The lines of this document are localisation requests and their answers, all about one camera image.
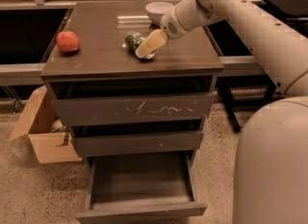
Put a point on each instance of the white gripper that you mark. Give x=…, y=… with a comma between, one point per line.
x=170, y=25

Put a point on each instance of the green soda can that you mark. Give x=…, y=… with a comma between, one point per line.
x=133, y=40

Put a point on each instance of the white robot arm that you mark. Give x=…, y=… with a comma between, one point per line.
x=271, y=176

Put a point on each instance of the grey top drawer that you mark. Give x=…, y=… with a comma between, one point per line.
x=132, y=109

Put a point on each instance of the dark grey drawer cabinet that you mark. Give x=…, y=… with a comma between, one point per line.
x=130, y=16

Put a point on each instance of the grey middle drawer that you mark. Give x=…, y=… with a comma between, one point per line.
x=137, y=144

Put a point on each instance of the grey open bottom drawer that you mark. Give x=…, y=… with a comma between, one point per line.
x=140, y=187

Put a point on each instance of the white ceramic bowl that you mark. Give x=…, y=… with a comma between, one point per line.
x=156, y=10

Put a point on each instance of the red apple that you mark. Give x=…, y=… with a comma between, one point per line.
x=67, y=41

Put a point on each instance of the white object in box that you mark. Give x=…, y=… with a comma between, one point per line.
x=57, y=126

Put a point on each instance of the open cardboard box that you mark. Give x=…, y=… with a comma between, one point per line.
x=35, y=123

